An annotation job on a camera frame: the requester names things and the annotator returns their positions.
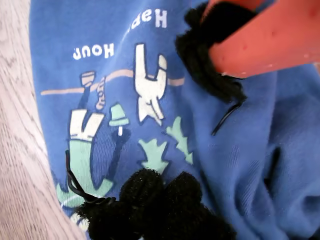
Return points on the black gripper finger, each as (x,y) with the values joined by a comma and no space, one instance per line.
(125,217)
(190,215)

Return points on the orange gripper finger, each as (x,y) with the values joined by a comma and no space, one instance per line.
(275,42)
(225,17)

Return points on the blue printed T-shirt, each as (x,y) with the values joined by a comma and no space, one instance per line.
(250,150)

